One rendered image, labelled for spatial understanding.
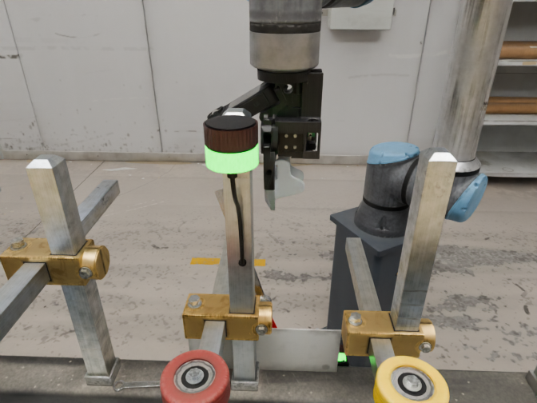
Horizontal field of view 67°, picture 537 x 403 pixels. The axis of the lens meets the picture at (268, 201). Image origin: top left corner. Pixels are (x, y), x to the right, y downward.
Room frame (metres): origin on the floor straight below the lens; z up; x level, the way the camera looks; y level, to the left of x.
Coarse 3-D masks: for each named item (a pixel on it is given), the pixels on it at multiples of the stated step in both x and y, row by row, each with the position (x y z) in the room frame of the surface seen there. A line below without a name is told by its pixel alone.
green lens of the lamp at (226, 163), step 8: (208, 152) 0.42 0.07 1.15; (216, 152) 0.41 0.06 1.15; (248, 152) 0.41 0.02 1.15; (256, 152) 0.42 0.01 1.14; (208, 160) 0.42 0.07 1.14; (216, 160) 0.41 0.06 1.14; (224, 160) 0.40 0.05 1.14; (232, 160) 0.40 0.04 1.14; (240, 160) 0.41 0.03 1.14; (248, 160) 0.41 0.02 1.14; (256, 160) 0.42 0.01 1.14; (216, 168) 0.41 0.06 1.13; (224, 168) 0.40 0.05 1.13; (232, 168) 0.40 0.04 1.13; (240, 168) 0.41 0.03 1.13; (248, 168) 0.41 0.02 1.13
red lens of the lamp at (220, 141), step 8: (256, 120) 0.44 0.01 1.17; (208, 128) 0.41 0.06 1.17; (256, 128) 0.42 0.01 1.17; (208, 136) 0.41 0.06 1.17; (216, 136) 0.41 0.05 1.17; (224, 136) 0.40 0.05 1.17; (232, 136) 0.40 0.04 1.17; (240, 136) 0.41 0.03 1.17; (248, 136) 0.41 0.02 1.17; (256, 136) 0.42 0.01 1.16; (208, 144) 0.41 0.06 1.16; (216, 144) 0.41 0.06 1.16; (224, 144) 0.40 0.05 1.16; (232, 144) 0.40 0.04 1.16; (240, 144) 0.41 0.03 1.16; (248, 144) 0.41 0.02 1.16; (256, 144) 0.42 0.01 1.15
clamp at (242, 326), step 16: (208, 304) 0.48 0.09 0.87; (224, 304) 0.48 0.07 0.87; (256, 304) 0.48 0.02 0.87; (192, 320) 0.46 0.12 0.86; (208, 320) 0.46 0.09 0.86; (224, 320) 0.46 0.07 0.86; (240, 320) 0.46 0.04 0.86; (256, 320) 0.45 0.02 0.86; (192, 336) 0.46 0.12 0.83; (240, 336) 0.46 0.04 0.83; (256, 336) 0.45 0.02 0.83
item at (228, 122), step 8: (208, 120) 0.44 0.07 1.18; (216, 120) 0.44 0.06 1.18; (224, 120) 0.44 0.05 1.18; (232, 120) 0.44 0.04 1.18; (240, 120) 0.44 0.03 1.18; (248, 120) 0.44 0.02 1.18; (216, 128) 0.41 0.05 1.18; (224, 128) 0.41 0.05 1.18; (232, 128) 0.41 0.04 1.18; (240, 128) 0.41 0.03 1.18; (248, 128) 0.41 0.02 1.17; (224, 152) 0.41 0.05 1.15; (232, 152) 0.41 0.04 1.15; (240, 152) 0.41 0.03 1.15; (224, 176) 0.46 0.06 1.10; (232, 176) 0.42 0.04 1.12; (240, 176) 0.46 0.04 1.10; (248, 176) 0.46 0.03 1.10; (232, 184) 0.43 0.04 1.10; (232, 192) 0.43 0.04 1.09; (240, 208) 0.45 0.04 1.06; (240, 216) 0.45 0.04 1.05; (240, 224) 0.45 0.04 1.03; (240, 232) 0.45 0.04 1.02; (240, 240) 0.46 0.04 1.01; (240, 248) 0.46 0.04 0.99; (240, 256) 0.46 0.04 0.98; (240, 264) 0.46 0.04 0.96
